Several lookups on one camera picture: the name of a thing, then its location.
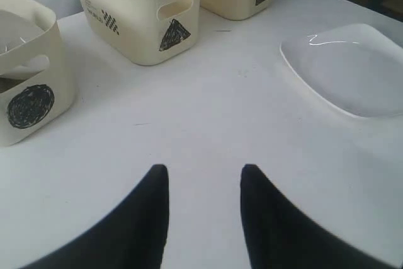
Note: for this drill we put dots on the white square plate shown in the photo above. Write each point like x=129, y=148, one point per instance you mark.
x=354, y=68

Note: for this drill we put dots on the cream bin with triangle mark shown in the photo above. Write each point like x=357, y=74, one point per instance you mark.
x=147, y=32

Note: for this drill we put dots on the cream bin with circle mark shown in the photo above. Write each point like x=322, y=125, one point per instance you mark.
x=36, y=84

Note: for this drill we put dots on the white plastic bowl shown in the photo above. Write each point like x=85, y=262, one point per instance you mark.
x=16, y=31

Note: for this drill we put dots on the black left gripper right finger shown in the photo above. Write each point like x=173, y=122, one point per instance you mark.
x=279, y=234

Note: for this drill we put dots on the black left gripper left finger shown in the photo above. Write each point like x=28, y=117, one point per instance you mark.
x=133, y=235

